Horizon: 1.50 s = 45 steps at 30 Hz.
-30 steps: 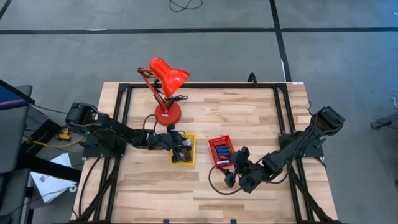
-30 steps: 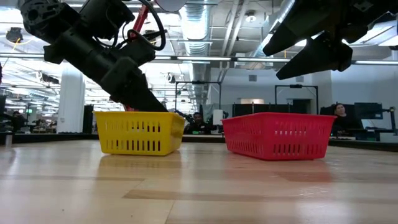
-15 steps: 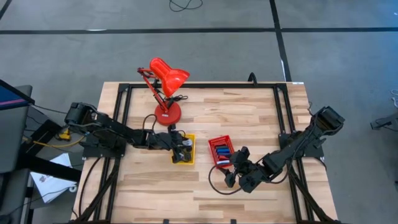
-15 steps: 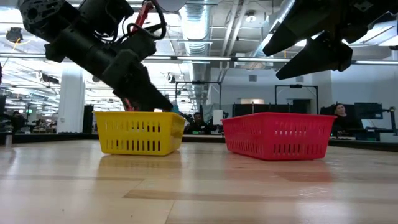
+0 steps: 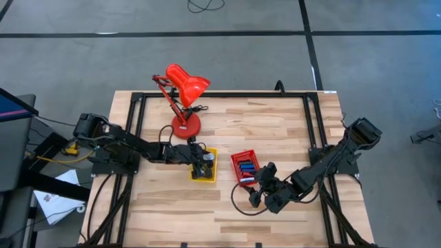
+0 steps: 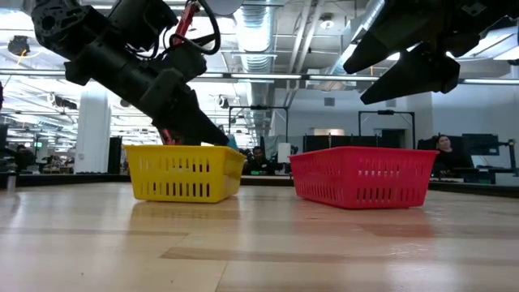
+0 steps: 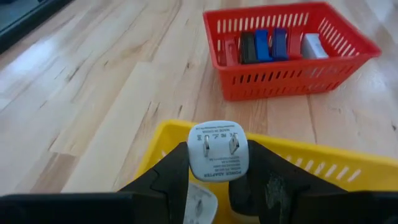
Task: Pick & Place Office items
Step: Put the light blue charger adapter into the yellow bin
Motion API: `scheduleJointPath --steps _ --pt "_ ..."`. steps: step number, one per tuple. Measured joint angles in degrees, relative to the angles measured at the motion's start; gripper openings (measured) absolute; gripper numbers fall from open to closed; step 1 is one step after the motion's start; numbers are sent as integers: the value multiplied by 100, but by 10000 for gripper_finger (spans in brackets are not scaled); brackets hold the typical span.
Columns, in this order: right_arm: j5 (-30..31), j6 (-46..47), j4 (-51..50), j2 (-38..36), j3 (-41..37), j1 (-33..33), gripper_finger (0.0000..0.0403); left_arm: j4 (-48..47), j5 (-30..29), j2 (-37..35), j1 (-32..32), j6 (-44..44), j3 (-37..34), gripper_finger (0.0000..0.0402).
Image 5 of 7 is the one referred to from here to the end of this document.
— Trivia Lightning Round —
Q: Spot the black lamp cable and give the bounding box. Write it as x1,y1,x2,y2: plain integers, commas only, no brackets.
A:
172,89,209,120

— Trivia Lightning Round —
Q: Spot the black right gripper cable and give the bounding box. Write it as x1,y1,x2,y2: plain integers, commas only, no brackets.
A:
230,181,273,217

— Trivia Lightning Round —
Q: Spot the dark grey cabinet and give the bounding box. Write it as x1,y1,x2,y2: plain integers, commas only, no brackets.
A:
0,94,37,192

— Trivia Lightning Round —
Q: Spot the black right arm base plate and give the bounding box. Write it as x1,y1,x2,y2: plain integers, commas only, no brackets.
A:
308,147,359,175

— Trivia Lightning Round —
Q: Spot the yellow cable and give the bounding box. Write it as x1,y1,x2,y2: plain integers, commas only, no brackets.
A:
36,143,96,165

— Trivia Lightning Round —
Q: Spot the red desk lamp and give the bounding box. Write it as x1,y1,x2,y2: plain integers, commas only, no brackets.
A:
152,63,212,141

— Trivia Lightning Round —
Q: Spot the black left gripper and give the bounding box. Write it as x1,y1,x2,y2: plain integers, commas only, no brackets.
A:
172,136,206,180

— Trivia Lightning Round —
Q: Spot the black stand foot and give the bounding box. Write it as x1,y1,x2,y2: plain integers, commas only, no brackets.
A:
410,124,441,144

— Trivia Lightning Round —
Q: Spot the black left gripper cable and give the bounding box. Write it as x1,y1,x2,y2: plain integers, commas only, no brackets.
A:
158,124,175,143

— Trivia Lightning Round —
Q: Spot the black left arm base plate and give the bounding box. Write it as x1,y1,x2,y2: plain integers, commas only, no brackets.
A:
91,151,141,175

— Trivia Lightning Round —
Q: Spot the black cable along frame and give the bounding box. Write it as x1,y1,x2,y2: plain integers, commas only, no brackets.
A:
85,174,114,242

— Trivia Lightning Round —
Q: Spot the yellow plastic basket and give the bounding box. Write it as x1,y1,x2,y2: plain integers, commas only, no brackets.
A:
189,147,218,183

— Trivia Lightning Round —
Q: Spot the monitor with blue screen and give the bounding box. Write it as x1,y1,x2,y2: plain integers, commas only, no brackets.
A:
0,87,39,123

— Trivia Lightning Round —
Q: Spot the white paper sheet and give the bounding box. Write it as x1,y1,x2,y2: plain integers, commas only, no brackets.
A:
33,169,86,225

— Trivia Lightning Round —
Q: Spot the black desk frame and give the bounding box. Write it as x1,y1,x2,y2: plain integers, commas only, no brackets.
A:
19,132,92,204

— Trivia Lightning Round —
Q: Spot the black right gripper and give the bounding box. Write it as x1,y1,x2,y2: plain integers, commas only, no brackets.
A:
248,161,298,214

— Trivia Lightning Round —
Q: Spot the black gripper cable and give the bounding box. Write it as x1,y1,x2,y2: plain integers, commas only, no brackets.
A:
230,181,273,217
158,124,175,143

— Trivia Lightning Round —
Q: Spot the red plastic basket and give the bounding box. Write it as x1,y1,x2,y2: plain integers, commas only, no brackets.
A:
229,149,261,187

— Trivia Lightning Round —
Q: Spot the black aluminium table frame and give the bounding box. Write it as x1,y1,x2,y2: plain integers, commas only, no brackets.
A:
77,91,378,248

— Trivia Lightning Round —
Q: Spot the black floor cable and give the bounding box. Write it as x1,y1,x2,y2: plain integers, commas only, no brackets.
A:
185,0,225,15
409,129,441,169

